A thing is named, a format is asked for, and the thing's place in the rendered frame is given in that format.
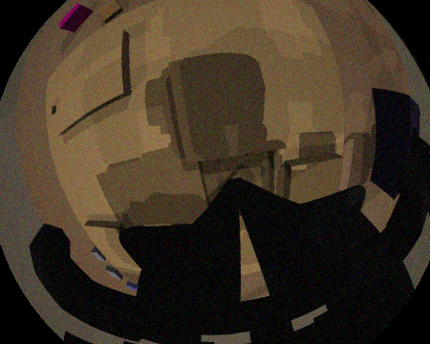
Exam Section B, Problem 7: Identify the pale yellow square block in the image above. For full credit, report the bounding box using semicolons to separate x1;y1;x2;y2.
219;167;256;192

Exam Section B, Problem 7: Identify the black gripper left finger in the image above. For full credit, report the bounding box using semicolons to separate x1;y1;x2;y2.
119;179;242;302

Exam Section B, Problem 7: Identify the tan puzzle board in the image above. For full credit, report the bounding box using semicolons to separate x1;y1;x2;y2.
46;0;345;275

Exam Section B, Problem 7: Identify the blue rectangular block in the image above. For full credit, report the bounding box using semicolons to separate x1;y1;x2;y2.
126;282;139;291

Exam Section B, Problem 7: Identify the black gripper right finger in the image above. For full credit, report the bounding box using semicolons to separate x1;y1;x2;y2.
234;177;365;295

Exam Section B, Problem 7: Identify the magenta cube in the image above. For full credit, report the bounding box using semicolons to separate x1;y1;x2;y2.
59;4;93;32

